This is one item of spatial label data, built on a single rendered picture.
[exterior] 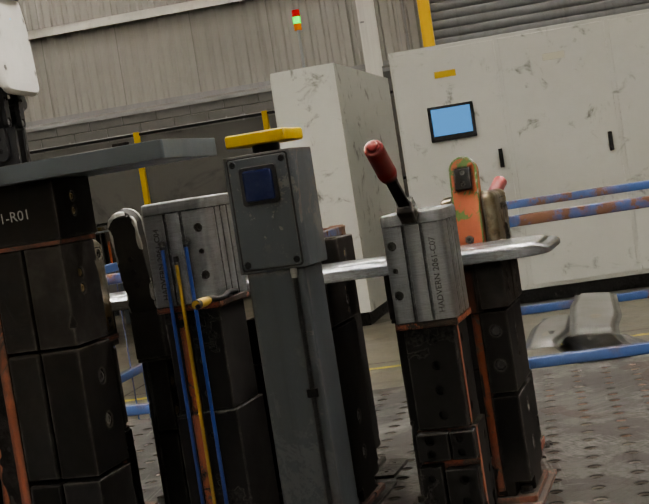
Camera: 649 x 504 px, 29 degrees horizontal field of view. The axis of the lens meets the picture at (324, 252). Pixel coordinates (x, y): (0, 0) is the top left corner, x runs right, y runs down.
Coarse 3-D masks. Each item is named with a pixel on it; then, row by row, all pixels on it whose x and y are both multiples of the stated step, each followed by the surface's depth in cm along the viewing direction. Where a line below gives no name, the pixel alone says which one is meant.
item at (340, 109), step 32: (288, 96) 950; (320, 96) 944; (352, 96) 994; (384, 96) 1141; (320, 128) 946; (352, 128) 976; (384, 128) 1118; (320, 160) 949; (352, 160) 959; (320, 192) 951; (352, 192) 945; (384, 192) 1073; (352, 224) 947; (384, 288) 1013
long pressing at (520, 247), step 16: (496, 240) 156; (512, 240) 151; (528, 240) 147; (544, 240) 147; (384, 256) 159; (464, 256) 140; (480, 256) 140; (496, 256) 139; (512, 256) 139; (528, 256) 139; (336, 272) 145; (352, 272) 144; (368, 272) 143; (384, 272) 143; (112, 304) 153
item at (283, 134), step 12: (252, 132) 117; (264, 132) 117; (276, 132) 117; (288, 132) 118; (300, 132) 121; (228, 144) 118; (240, 144) 118; (252, 144) 117; (264, 144) 119; (276, 144) 119
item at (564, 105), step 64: (448, 64) 930; (512, 64) 923; (576, 64) 916; (640, 64) 909; (448, 128) 931; (512, 128) 926; (576, 128) 919; (640, 128) 912; (448, 192) 937; (512, 192) 930; (640, 192) 916; (576, 256) 926; (640, 256) 920
